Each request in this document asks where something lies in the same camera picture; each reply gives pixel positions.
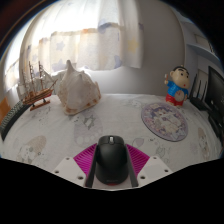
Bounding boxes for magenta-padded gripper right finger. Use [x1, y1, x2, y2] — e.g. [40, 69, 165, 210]
[125, 143, 174, 188]

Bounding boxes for white star-print curtain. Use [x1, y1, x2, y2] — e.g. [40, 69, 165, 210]
[3, 0, 145, 92]

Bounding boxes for black computer mouse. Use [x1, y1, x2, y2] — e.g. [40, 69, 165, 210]
[95, 134, 130, 186]

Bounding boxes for white printed tablecloth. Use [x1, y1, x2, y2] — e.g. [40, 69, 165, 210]
[0, 92, 224, 172]

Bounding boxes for black computer monitor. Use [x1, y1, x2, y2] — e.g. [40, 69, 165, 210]
[203, 65, 224, 141]

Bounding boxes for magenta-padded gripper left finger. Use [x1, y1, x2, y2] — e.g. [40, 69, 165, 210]
[52, 143, 100, 188]

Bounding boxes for black router with antennas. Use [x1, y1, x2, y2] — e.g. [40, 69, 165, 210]
[188, 73, 211, 112]

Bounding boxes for round purple printed mouse pad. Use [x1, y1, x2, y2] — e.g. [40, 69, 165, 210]
[140, 101, 190, 143]

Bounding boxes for white wall shelf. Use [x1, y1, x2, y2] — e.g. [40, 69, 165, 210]
[186, 33, 218, 65]

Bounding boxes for wooden model sailing ship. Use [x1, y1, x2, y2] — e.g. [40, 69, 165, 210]
[20, 60, 59, 112]

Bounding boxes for cartoon boy figurine clock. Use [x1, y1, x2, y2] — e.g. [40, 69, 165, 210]
[163, 65, 192, 108]

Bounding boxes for large white conch shell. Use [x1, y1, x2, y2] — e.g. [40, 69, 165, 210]
[55, 59, 102, 116]

